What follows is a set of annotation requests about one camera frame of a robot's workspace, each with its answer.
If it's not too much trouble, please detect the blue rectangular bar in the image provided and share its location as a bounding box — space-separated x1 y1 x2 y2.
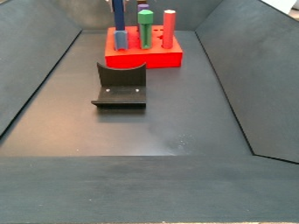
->
113 0 126 31

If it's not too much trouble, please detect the black curved fixture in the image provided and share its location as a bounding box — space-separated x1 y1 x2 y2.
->
91 64 146 108

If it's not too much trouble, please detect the red peg board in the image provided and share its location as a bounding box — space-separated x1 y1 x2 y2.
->
106 25 183 68

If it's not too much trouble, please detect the light blue notched block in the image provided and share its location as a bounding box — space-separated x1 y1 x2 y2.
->
114 31 129 51

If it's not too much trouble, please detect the green pentagon peg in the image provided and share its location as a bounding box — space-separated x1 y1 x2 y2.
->
138 10 154 49

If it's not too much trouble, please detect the red hexagonal peg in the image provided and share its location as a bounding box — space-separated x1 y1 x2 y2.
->
163 10 177 49

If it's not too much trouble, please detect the purple cylinder peg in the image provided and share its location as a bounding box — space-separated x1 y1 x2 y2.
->
138 3 150 12

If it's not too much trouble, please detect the dark brown cylinder peg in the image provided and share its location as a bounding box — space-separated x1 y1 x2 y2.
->
137 0 147 4

